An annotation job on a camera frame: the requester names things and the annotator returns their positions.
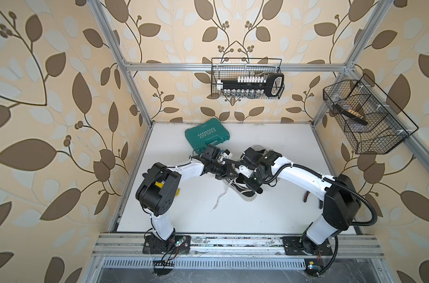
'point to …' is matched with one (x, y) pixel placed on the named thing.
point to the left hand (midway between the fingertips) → (236, 173)
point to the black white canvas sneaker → (239, 186)
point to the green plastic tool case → (211, 132)
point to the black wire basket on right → (372, 123)
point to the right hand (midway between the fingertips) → (250, 185)
